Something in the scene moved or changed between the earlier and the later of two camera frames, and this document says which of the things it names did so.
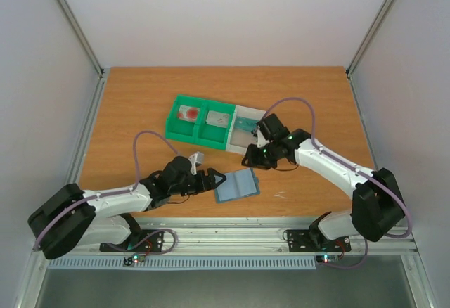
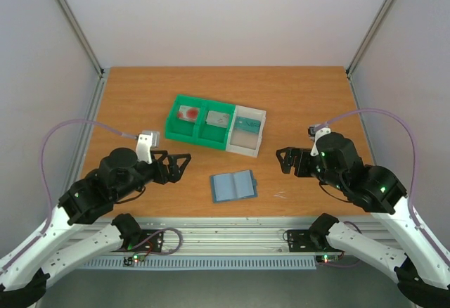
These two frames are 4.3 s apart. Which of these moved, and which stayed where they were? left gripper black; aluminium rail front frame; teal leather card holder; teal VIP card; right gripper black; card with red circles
Moved: right gripper black; left gripper black
Stayed: teal VIP card; card with red circles; aluminium rail front frame; teal leather card holder
